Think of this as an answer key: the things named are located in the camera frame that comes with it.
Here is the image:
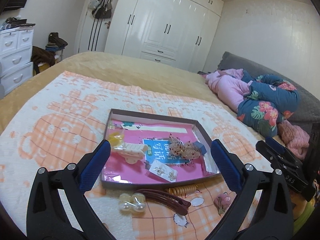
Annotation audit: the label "beige dotted lace bow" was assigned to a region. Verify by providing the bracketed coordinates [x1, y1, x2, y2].
[169, 134, 201, 160]

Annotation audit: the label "yellow rings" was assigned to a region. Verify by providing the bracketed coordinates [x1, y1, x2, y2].
[107, 129, 126, 148]

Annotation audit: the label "white earring card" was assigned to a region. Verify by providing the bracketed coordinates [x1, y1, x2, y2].
[149, 160, 178, 183]

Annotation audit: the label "green sleeve forearm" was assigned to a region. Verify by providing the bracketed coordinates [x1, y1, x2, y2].
[290, 191, 315, 235]

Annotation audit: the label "white bedroom door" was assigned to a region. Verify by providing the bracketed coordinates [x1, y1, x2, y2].
[74, 0, 118, 54]

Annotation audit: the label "pink knitted blanket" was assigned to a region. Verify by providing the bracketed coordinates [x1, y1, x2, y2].
[277, 120, 310, 161]

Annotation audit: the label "blue floral quilt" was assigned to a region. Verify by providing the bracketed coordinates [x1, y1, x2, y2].
[237, 71, 300, 137]

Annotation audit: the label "grey headboard cover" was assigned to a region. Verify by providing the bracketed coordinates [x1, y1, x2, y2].
[216, 51, 320, 136]

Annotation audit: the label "pink fuzzy hair clip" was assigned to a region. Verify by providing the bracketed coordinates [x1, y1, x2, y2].
[214, 192, 236, 216]

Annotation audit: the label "pink padded quilt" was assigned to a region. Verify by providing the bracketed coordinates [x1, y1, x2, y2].
[205, 69, 252, 113]

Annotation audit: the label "orange white patterned blanket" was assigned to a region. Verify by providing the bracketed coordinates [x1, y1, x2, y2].
[1, 72, 271, 239]

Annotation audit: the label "cream hair claw clip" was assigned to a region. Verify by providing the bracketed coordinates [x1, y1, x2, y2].
[112, 142, 148, 165]

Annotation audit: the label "dark red hair clip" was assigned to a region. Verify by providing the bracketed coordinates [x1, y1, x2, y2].
[136, 189, 191, 216]

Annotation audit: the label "pink children's book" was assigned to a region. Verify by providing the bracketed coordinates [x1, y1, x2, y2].
[102, 119, 217, 183]

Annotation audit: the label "shallow dark cardboard box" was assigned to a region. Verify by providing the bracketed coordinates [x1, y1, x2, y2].
[100, 108, 221, 190]

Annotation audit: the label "tan bed cover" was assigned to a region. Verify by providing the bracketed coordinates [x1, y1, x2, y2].
[0, 51, 288, 145]

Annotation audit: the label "white built-in wardrobe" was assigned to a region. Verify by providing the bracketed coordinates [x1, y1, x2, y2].
[105, 0, 223, 73]

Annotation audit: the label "pile of dark clothes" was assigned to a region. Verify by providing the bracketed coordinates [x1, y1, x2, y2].
[46, 33, 68, 52]

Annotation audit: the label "white plastic drawer unit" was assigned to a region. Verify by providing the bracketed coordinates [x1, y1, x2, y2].
[1, 27, 34, 96]

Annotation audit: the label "clutter on drawer unit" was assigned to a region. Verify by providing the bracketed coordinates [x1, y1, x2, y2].
[1, 17, 36, 30]

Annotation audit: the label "hanging black bags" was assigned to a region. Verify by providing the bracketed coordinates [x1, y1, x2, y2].
[88, 0, 113, 20]

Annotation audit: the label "pearl hair tie pair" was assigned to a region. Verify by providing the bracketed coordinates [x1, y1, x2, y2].
[118, 192, 147, 214]

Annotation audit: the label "orange spiral hair tie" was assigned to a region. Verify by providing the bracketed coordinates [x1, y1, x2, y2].
[166, 183, 198, 196]

